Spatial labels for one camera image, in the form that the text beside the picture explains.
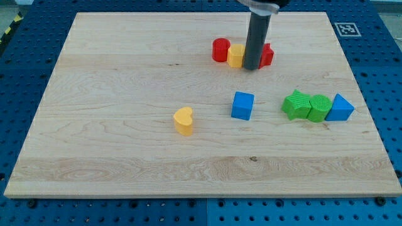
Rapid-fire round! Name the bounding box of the blue cube block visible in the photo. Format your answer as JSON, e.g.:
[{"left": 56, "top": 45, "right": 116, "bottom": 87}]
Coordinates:
[{"left": 231, "top": 91, "right": 254, "bottom": 121}]

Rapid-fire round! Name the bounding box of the red star block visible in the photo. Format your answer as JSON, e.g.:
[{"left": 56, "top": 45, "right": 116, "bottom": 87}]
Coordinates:
[{"left": 259, "top": 43, "right": 274, "bottom": 69}]

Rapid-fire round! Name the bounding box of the green cylinder block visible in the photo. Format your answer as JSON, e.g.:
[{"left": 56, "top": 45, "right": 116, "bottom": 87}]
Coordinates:
[{"left": 307, "top": 94, "right": 332, "bottom": 122}]

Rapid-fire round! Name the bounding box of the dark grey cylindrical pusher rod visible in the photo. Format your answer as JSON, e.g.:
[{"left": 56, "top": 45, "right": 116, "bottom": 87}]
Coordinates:
[{"left": 243, "top": 13, "right": 271, "bottom": 70}]

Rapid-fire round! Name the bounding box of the light wooden board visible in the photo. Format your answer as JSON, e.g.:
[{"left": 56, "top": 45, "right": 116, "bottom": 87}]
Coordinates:
[{"left": 4, "top": 12, "right": 401, "bottom": 198}]

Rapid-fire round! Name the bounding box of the blue triangle block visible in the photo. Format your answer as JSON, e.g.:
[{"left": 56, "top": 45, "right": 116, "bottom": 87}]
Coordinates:
[{"left": 325, "top": 94, "right": 355, "bottom": 121}]

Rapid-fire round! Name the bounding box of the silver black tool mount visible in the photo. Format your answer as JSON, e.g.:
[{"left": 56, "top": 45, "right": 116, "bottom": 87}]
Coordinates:
[{"left": 237, "top": 0, "right": 290, "bottom": 14}]

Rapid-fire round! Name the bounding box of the yellow heart block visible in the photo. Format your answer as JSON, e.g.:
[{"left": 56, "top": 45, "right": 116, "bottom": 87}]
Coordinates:
[{"left": 173, "top": 107, "right": 193, "bottom": 136}]

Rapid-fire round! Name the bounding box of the red cylinder block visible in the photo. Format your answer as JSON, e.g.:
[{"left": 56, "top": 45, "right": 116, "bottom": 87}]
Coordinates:
[{"left": 212, "top": 38, "right": 231, "bottom": 62}]

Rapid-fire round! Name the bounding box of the black yellow hazard tape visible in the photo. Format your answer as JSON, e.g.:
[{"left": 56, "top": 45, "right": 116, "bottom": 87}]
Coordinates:
[{"left": 1, "top": 11, "right": 24, "bottom": 48}]

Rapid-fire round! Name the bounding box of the yellow hexagon block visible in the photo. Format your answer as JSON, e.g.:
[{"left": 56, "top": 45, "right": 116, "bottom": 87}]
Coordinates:
[{"left": 227, "top": 44, "right": 245, "bottom": 68}]

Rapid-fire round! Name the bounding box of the green star block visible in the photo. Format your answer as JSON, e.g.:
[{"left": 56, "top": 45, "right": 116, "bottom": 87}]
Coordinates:
[{"left": 281, "top": 89, "right": 312, "bottom": 120}]

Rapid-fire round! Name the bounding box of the white fiducial marker tag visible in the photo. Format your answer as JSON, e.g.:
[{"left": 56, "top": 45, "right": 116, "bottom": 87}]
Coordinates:
[{"left": 334, "top": 22, "right": 361, "bottom": 37}]

